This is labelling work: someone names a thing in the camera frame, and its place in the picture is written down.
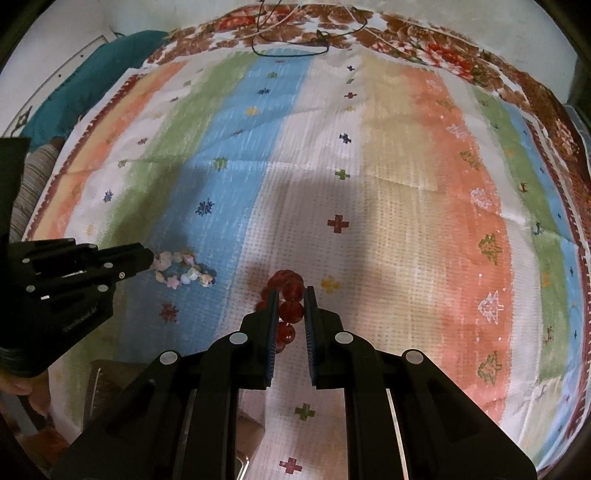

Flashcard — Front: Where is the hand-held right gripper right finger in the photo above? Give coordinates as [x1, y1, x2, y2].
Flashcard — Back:
[305, 285, 539, 480]

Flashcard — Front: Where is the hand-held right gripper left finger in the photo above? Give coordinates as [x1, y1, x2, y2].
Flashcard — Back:
[48, 290, 280, 480]

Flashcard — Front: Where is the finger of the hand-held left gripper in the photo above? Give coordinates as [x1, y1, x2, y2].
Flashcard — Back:
[25, 259, 155, 303]
[9, 237, 155, 271]

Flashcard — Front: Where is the red bead bracelet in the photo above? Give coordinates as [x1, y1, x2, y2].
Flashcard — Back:
[255, 270, 306, 355]

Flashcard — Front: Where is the pastel flower bead bracelet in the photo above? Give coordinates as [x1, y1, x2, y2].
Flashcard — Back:
[152, 250, 218, 289]

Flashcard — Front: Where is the silver metal tin box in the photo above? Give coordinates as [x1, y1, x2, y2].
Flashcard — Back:
[88, 359, 266, 480]

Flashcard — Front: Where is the person's left hand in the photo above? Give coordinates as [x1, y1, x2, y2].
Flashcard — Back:
[0, 373, 52, 418]

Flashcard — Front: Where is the grey striped pillow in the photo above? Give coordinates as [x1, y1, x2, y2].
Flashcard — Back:
[8, 142, 64, 241]

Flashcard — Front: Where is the striped colourful cloth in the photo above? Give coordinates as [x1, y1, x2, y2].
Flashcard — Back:
[21, 44, 591, 472]

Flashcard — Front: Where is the teal pillow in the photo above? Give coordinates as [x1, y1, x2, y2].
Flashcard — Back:
[21, 30, 170, 149]

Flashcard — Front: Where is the white bed headboard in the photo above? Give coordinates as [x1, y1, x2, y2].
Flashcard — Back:
[0, 33, 116, 139]

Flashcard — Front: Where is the black cable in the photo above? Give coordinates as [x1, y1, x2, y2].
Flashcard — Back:
[252, 0, 331, 59]

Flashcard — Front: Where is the white cable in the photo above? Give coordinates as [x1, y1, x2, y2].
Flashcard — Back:
[257, 0, 371, 40]

